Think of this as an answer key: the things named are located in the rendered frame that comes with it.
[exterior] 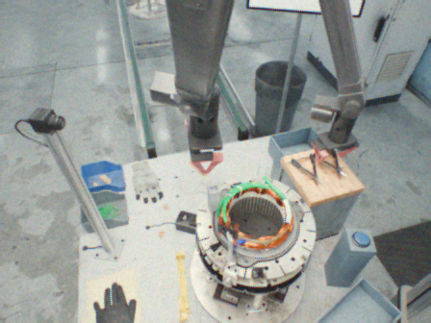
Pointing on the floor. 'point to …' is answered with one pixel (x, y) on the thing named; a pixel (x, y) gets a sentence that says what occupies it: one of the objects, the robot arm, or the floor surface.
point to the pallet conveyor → (163, 104)
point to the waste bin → (268, 112)
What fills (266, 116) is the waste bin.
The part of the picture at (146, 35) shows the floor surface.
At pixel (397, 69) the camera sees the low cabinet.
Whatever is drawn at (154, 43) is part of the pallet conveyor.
